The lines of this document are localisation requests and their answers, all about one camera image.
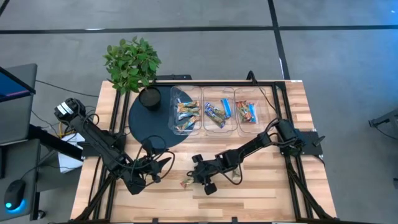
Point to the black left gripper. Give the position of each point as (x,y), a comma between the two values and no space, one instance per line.
(145,171)

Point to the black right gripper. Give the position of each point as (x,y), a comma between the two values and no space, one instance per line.
(208,171)

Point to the red green granola bar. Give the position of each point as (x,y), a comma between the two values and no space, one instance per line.
(185,183)
(246,114)
(240,110)

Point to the orange green granola bar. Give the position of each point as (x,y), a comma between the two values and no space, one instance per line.
(188,114)
(187,124)
(237,174)
(188,105)

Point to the blue green granola bar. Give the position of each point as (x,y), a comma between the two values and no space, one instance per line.
(226,108)
(215,119)
(213,109)

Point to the light blue granola bar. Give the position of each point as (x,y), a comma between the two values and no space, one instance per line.
(253,112)

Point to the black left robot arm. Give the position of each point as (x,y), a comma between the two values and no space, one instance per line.
(102,146)

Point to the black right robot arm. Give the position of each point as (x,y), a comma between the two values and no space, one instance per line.
(248,146)

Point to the round dark blue mat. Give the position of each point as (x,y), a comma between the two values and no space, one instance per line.
(149,124)

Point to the clear plastic bin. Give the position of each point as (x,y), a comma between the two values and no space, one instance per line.
(174,93)
(262,99)
(217,93)

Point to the white box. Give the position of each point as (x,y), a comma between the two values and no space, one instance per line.
(68,163)

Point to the black power strip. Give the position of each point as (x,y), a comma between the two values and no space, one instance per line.
(174,76)

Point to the green plant in black pot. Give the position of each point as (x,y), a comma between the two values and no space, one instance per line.
(132,65)

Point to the black computer mouse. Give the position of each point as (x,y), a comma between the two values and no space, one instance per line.
(14,193)

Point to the grey side desk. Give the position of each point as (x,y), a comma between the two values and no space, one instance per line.
(18,124)

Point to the monitor with blue screen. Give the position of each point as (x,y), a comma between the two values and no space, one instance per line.
(12,87)

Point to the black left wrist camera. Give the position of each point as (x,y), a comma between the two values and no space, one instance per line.
(147,144)

